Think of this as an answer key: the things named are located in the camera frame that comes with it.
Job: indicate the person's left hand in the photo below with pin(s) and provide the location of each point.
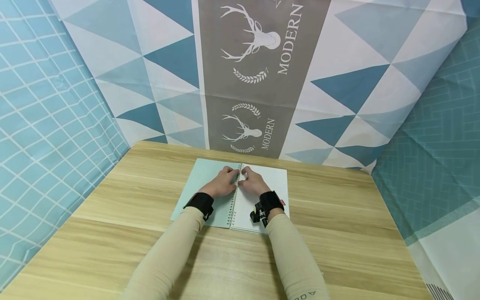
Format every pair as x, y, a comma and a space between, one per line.
219, 186

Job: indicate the person's right hand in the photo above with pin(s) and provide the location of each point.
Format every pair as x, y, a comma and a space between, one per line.
255, 183

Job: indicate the person's right fingers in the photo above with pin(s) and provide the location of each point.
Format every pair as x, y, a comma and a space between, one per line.
245, 175

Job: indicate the person's left fingers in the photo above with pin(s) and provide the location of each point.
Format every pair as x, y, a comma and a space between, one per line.
230, 173

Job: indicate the spiral notebook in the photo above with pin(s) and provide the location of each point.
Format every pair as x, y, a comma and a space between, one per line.
195, 179

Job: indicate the person's right forearm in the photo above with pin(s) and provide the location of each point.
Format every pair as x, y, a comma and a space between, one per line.
294, 262

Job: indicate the person's left forearm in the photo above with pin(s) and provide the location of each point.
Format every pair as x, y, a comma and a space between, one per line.
168, 258

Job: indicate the black wrist band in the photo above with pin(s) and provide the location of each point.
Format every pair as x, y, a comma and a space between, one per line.
199, 203
270, 201

